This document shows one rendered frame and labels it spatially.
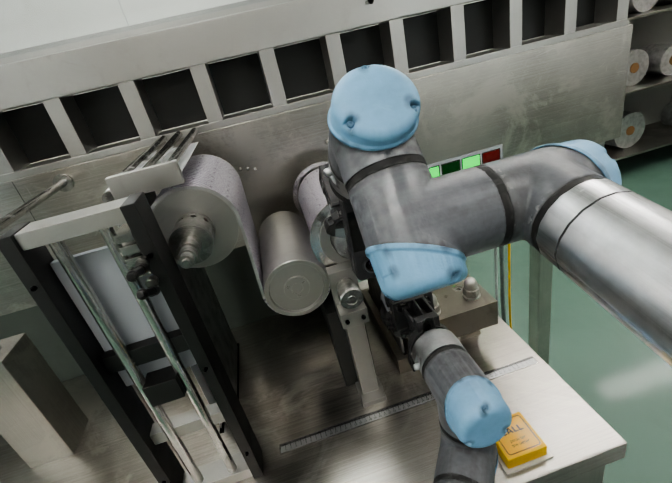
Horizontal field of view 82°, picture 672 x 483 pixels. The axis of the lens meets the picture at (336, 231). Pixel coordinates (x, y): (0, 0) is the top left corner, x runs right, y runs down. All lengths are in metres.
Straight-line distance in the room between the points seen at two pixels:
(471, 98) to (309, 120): 0.42
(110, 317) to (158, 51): 0.56
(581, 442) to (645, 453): 1.17
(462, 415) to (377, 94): 0.38
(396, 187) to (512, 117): 0.88
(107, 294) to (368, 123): 0.45
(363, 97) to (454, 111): 0.77
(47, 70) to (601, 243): 0.97
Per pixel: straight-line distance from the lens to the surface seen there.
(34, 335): 1.27
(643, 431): 2.04
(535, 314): 1.83
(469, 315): 0.84
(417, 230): 0.30
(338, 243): 0.67
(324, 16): 0.96
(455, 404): 0.54
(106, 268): 0.60
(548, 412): 0.85
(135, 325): 0.65
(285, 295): 0.73
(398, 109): 0.32
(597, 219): 0.31
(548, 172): 0.35
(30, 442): 1.09
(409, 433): 0.81
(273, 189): 0.98
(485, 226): 0.33
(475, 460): 0.61
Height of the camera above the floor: 1.56
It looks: 26 degrees down
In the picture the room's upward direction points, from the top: 13 degrees counter-clockwise
